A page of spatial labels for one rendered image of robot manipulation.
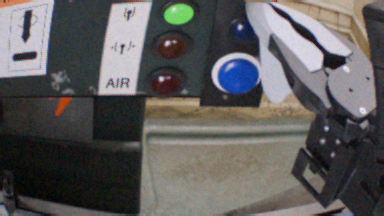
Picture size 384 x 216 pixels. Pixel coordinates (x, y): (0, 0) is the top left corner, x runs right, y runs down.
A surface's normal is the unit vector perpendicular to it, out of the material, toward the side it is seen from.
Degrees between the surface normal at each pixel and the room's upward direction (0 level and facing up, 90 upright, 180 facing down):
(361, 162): 90
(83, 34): 90
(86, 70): 90
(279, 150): 0
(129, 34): 90
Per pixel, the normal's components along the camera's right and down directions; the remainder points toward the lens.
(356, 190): -0.79, 0.33
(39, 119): 0.12, 0.69
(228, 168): 0.13, -0.74
